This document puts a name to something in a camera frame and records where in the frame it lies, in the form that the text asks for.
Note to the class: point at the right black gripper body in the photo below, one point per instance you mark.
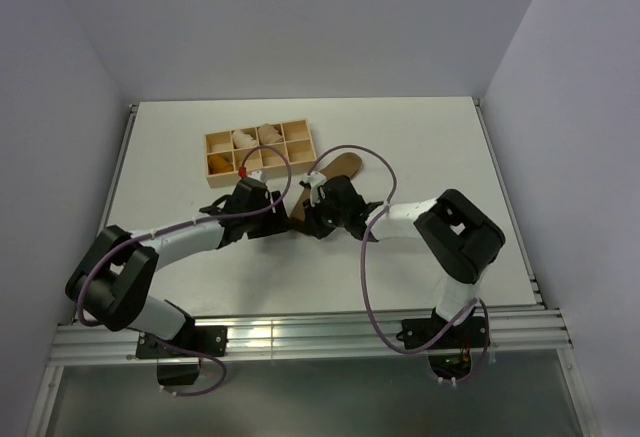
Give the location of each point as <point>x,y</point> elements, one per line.
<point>325,219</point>

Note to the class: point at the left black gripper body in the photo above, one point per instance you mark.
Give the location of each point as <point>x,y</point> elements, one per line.
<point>254,218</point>

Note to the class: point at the brown sock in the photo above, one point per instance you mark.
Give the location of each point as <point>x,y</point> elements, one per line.
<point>348,164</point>

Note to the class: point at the mustard yellow sock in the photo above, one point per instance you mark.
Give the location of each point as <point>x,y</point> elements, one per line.
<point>219,164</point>

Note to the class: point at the wooden compartment tray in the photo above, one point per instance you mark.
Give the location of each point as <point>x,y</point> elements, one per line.
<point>297,147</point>

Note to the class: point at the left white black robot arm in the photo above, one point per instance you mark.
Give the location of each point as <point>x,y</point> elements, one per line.
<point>113,279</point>

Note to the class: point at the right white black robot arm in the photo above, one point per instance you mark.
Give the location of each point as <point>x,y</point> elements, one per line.
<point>462,239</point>

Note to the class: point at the beige rolled sock left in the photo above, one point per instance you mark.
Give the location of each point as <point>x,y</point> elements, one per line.
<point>243,140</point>

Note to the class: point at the beige rolled sock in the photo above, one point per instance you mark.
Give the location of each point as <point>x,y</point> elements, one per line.
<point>269,134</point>
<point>243,140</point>

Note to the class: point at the beige rolled sock right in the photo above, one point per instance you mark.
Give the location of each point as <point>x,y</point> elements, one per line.
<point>269,134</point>

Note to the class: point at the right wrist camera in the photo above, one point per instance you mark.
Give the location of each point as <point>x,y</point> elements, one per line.
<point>311,183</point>

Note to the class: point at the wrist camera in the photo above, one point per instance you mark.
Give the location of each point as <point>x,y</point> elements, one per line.
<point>255,174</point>
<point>311,183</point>

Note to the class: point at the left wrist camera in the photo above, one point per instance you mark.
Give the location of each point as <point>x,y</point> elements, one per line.
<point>255,174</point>

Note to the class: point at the aluminium rail frame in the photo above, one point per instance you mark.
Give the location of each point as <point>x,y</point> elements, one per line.
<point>307,303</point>

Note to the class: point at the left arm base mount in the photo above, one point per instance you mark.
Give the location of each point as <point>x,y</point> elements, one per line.
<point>179,361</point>

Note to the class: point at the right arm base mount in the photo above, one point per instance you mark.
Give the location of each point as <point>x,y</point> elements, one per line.
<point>456,353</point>

